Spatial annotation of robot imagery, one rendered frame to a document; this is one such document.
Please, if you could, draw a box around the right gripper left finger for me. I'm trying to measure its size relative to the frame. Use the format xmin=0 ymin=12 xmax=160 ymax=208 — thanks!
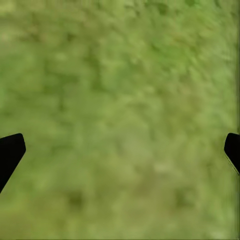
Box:
xmin=0 ymin=133 xmax=26 ymax=193

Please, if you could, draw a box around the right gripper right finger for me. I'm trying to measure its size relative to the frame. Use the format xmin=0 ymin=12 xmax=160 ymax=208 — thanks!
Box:
xmin=224 ymin=133 xmax=240 ymax=173

